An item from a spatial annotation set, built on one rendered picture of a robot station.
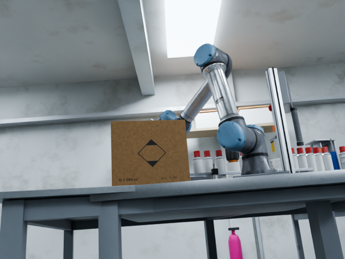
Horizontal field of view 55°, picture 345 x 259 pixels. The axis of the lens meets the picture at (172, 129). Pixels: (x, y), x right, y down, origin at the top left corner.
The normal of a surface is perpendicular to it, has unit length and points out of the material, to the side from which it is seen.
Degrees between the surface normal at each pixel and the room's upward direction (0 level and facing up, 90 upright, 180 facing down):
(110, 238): 90
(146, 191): 90
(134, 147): 90
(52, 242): 90
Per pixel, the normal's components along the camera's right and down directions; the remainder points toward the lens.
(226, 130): -0.63, -0.06
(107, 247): -0.01, -0.29
